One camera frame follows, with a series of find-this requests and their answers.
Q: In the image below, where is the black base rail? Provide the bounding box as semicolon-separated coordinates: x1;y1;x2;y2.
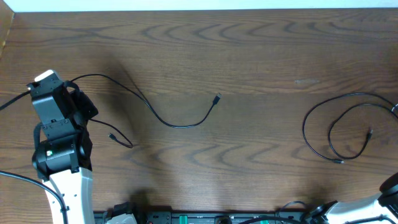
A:
93;201;381;224

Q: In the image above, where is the black usb cable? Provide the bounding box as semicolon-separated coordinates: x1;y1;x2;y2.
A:
70;73;223;149
302;92;398;165

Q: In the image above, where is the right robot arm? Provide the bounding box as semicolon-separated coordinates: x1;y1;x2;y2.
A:
304;174;397;224

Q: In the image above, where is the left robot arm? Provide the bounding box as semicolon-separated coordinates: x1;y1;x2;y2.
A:
28;78;98;223

